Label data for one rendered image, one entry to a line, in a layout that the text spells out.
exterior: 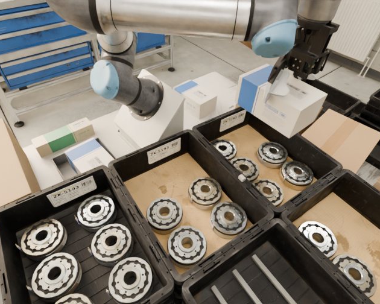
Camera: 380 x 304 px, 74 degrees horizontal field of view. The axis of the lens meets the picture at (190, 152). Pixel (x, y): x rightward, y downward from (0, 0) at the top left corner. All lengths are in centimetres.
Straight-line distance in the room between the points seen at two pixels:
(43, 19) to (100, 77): 152
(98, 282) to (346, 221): 71
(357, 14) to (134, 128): 301
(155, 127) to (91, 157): 26
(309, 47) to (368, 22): 293
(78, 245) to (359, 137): 104
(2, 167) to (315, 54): 90
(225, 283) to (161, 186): 34
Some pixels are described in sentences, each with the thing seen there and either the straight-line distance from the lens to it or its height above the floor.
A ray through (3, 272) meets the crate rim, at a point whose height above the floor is 93.
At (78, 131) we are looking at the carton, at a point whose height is 75.
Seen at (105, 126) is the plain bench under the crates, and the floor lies 70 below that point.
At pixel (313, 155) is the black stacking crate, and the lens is 93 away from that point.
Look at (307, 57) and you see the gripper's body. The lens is 65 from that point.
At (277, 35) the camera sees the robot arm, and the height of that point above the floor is 133.
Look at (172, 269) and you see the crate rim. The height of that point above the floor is 93.
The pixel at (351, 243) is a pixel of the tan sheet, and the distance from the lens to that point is 87.
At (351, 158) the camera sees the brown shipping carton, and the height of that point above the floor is 86.
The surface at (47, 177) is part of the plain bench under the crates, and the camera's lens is 114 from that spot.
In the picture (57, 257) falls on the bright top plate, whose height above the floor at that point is 86.
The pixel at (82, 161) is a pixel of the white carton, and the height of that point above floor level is 79.
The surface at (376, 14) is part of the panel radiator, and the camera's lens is 356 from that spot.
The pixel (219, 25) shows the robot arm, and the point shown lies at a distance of 50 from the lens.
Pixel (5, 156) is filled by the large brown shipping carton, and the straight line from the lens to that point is 98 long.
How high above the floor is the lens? 150
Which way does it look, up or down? 46 degrees down
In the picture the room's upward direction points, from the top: 3 degrees clockwise
